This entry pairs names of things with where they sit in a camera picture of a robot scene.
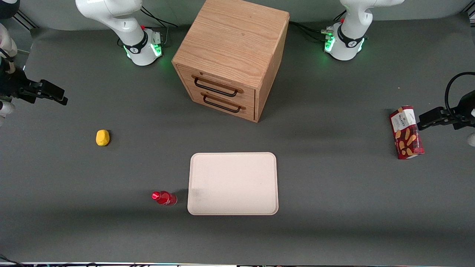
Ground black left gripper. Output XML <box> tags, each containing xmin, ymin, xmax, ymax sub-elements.
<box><xmin>419</xmin><ymin>91</ymin><xmax>475</xmax><ymax>131</ymax></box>

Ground white background equipment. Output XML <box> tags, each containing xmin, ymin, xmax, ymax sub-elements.
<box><xmin>0</xmin><ymin>23</ymin><xmax>18</xmax><ymax>71</ymax></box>

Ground wooden two-drawer cabinet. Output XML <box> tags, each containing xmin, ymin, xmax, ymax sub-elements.
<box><xmin>171</xmin><ymin>0</ymin><xmax>290</xmax><ymax>123</ymax></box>

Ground black looped gripper cable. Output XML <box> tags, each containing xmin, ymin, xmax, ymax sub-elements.
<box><xmin>445</xmin><ymin>72</ymin><xmax>475</xmax><ymax>112</ymax></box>

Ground thin black cable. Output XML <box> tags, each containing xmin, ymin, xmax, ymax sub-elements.
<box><xmin>0</xmin><ymin>254</ymin><xmax>23</xmax><ymax>267</ymax></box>

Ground beige rectangular tray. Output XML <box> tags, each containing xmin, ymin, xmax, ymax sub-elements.
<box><xmin>187</xmin><ymin>152</ymin><xmax>279</xmax><ymax>216</ymax></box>

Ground wooden drawer front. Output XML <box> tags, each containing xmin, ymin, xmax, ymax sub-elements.
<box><xmin>187</xmin><ymin>86</ymin><xmax>256</xmax><ymax>123</ymax></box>
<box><xmin>176</xmin><ymin>65</ymin><xmax>256</xmax><ymax>108</ymax></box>

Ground wood and black drawer handle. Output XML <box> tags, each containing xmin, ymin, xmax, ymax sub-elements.
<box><xmin>191</xmin><ymin>75</ymin><xmax>245</xmax><ymax>98</ymax></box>
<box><xmin>200</xmin><ymin>92</ymin><xmax>246</xmax><ymax>113</ymax></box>

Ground dark grey table mat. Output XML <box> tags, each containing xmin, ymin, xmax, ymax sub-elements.
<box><xmin>0</xmin><ymin>13</ymin><xmax>475</xmax><ymax>266</ymax></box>

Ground red soda can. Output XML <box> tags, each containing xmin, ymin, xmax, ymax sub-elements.
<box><xmin>151</xmin><ymin>190</ymin><xmax>178</xmax><ymax>206</ymax></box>

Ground black left base cables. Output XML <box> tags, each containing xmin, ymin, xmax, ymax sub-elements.
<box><xmin>289</xmin><ymin>10</ymin><xmax>347</xmax><ymax>42</ymax></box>

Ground yellow lemon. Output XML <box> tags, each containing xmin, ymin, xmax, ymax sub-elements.
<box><xmin>95</xmin><ymin>129</ymin><xmax>111</xmax><ymax>147</ymax></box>

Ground red Walkers shortbread box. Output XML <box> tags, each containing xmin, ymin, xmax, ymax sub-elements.
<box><xmin>389</xmin><ymin>105</ymin><xmax>425</xmax><ymax>160</ymax></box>

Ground black right base cables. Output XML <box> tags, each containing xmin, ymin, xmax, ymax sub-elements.
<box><xmin>140</xmin><ymin>5</ymin><xmax>178</xmax><ymax>29</ymax></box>

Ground black base cables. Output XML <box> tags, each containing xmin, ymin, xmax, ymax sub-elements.
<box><xmin>140</xmin><ymin>5</ymin><xmax>178</xmax><ymax>29</ymax></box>
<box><xmin>289</xmin><ymin>10</ymin><xmax>347</xmax><ymax>42</ymax></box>

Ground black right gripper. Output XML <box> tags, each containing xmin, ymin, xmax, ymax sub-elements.
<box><xmin>0</xmin><ymin>69</ymin><xmax>69</xmax><ymax>106</ymax></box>

